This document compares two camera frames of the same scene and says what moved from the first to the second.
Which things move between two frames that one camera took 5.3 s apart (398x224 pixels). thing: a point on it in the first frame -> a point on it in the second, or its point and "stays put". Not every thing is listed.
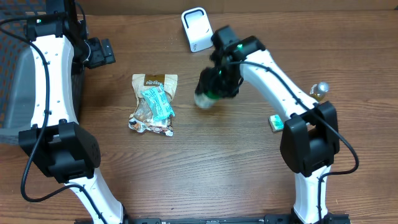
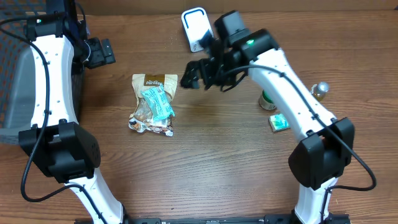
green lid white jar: x=206 y=99 -> x=266 y=102
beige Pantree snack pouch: x=142 y=119 stays put
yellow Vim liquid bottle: x=318 y=90 stays put
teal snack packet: x=159 y=101 stays put
